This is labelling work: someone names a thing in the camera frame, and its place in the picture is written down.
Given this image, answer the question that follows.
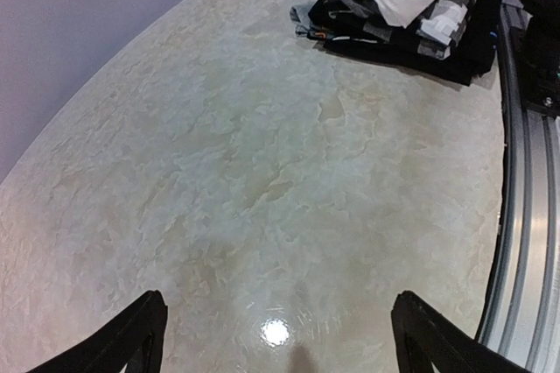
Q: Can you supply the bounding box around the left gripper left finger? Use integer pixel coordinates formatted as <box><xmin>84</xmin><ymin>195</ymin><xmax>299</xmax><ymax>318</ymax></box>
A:
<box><xmin>32</xmin><ymin>290</ymin><xmax>168</xmax><ymax>373</ymax></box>

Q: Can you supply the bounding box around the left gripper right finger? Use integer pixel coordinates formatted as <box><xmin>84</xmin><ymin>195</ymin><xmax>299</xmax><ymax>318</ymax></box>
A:
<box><xmin>391</xmin><ymin>291</ymin><xmax>525</xmax><ymax>372</ymax></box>

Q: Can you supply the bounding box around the black white plaid shirt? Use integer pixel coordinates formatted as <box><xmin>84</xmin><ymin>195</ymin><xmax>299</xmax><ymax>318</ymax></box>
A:
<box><xmin>319</xmin><ymin>0</ymin><xmax>477</xmax><ymax>60</ymax></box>

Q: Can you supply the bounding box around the folded black garment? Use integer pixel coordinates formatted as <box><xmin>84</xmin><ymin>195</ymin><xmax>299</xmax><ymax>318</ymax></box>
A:
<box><xmin>290</xmin><ymin>0</ymin><xmax>502</xmax><ymax>86</ymax></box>

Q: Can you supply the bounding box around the folded grey garment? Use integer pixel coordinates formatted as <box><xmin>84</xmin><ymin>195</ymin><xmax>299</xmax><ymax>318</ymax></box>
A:
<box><xmin>290</xmin><ymin>2</ymin><xmax>314</xmax><ymax>37</ymax></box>

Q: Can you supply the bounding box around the aluminium front rail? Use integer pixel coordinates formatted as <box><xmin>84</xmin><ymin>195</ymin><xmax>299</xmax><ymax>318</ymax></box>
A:
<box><xmin>476</xmin><ymin>4</ymin><xmax>559</xmax><ymax>372</ymax></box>

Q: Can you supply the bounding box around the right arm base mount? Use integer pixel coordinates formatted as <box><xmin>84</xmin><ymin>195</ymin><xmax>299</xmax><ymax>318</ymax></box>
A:
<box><xmin>519</xmin><ymin>0</ymin><xmax>559</xmax><ymax>117</ymax></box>

